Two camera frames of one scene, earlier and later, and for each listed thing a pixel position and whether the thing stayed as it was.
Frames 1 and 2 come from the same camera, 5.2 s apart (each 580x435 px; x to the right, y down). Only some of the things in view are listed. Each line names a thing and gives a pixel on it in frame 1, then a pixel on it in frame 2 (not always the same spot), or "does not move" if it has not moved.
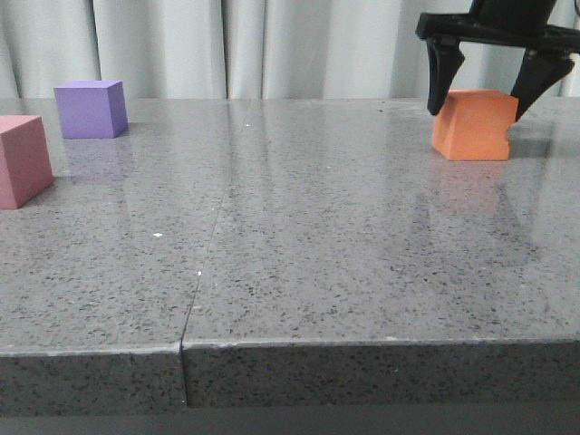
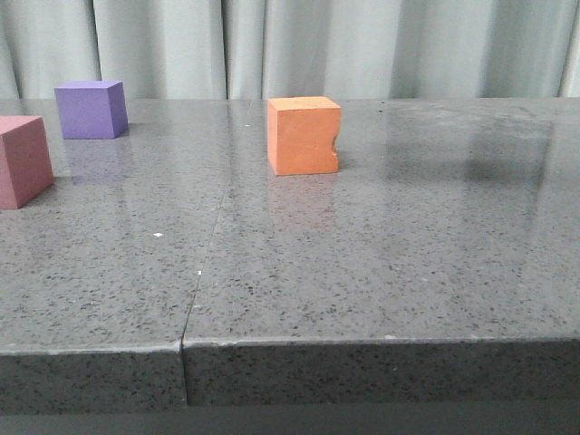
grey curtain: [246, 49] does not move
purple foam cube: [91, 109] does not move
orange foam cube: [473, 125] → [302, 132]
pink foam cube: [25, 162] does not move
